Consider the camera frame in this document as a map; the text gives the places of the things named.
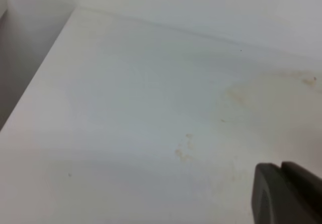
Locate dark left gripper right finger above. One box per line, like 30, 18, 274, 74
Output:
281, 162, 321, 184

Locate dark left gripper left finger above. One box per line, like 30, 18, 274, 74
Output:
252, 163, 321, 223

